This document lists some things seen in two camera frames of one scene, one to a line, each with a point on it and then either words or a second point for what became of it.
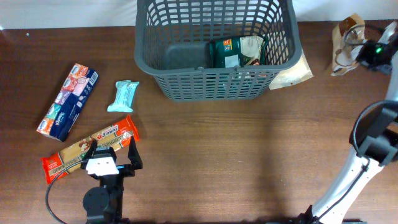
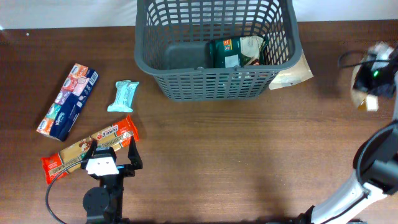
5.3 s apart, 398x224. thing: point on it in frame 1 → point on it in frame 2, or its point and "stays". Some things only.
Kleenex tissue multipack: (68, 102) stays
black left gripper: (128, 170) stays
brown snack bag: (347, 39) → (364, 101)
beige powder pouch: (300, 71) stays
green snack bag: (232, 51) stays
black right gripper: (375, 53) → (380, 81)
